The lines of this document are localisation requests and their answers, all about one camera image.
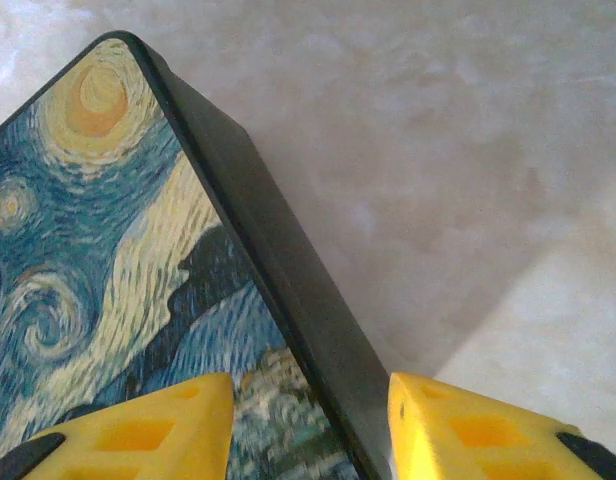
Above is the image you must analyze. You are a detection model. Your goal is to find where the starry night tin box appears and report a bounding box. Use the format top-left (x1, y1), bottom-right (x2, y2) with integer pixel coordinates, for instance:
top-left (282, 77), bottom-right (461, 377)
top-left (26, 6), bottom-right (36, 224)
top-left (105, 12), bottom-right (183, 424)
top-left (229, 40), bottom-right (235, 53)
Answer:
top-left (0, 29), bottom-right (395, 480)

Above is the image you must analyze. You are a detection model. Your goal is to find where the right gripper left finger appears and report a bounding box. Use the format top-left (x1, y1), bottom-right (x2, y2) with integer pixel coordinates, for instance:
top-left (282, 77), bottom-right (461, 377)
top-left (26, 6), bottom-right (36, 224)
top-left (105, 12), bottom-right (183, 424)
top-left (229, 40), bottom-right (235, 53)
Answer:
top-left (0, 372), bottom-right (235, 480)

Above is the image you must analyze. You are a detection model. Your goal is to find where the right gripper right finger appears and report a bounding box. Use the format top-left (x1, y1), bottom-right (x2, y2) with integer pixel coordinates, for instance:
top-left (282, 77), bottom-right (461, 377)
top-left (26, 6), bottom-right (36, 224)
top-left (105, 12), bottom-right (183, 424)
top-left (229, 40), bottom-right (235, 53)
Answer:
top-left (387, 372), bottom-right (616, 480)

